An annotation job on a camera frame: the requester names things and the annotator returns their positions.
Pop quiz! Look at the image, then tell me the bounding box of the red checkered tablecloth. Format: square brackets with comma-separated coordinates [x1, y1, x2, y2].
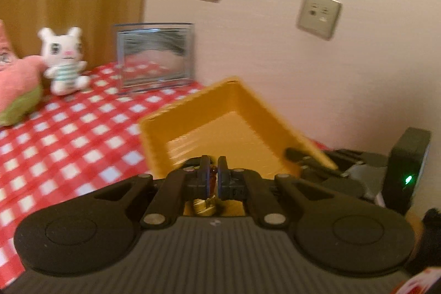
[1, 64, 203, 286]

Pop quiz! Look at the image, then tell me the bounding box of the white bunny plush toy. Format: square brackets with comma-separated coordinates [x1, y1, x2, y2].
[37, 27, 90, 96]

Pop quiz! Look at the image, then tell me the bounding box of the person hand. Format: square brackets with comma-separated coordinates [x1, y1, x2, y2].
[406, 208, 441, 275]

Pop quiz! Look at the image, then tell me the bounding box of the pink starfish plush toy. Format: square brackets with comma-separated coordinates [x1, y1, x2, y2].
[0, 21, 46, 127]

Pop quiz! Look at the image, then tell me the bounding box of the wall network socket plate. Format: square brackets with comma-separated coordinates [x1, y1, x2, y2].
[297, 0, 342, 40]

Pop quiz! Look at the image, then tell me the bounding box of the yellow plastic tray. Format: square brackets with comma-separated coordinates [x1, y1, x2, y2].
[137, 75, 340, 217]

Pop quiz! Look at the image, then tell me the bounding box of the glass sand art frame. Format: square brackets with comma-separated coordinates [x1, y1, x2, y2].
[113, 22, 194, 95]

